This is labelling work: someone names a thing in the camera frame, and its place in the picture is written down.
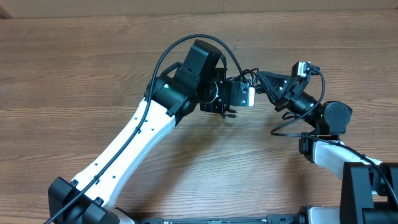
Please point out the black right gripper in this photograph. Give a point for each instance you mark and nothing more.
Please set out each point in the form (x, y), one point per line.
(276, 93)

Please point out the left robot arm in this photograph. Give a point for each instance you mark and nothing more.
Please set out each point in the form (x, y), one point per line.
(172, 94)

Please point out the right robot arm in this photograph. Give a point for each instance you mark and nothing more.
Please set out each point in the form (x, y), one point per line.
(369, 186)

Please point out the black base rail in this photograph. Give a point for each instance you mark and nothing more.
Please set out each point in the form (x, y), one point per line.
(269, 219)

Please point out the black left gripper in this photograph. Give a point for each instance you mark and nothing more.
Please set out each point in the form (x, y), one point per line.
(215, 106)

